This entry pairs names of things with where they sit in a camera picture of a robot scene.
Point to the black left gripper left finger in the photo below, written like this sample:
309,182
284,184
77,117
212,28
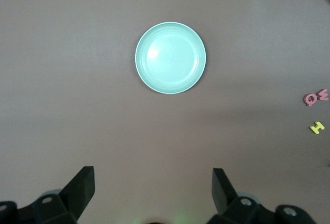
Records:
64,203

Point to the red letter Q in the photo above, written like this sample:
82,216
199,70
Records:
307,100

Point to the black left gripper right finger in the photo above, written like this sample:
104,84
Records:
232,206

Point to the yellow letter H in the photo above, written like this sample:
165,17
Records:
317,127

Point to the light green plate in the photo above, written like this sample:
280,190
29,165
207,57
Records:
170,58

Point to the red letter m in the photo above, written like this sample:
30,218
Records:
323,95

